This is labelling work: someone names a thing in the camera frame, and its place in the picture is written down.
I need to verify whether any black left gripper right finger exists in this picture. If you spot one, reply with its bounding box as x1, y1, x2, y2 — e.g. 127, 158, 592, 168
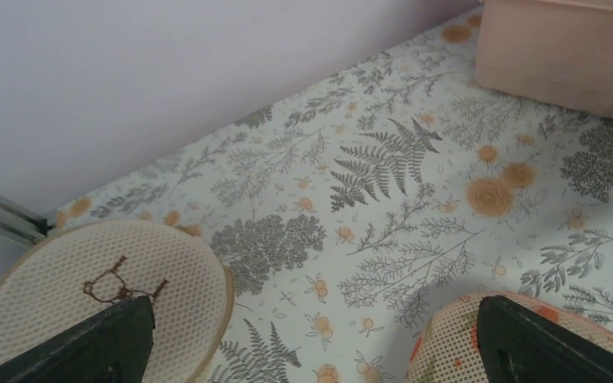
477, 295, 613, 382

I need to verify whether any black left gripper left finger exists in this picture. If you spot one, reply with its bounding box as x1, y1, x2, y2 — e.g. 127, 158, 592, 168
0, 296, 155, 383

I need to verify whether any floral peach mesh laundry bag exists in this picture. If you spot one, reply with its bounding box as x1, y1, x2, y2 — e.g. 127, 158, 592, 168
405, 292, 613, 382

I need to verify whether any beige round mesh laundry bag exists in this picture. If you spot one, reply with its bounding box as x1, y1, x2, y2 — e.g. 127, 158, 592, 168
0, 219, 234, 382

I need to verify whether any floral patterned table mat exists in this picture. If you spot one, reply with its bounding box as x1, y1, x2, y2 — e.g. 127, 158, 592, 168
57, 9, 613, 382

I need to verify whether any pink plastic bin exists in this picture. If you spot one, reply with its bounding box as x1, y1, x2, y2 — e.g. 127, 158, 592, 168
475, 0, 613, 119

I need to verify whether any aluminium frame post left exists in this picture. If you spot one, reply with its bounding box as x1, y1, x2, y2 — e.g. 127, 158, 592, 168
0, 195, 54, 247

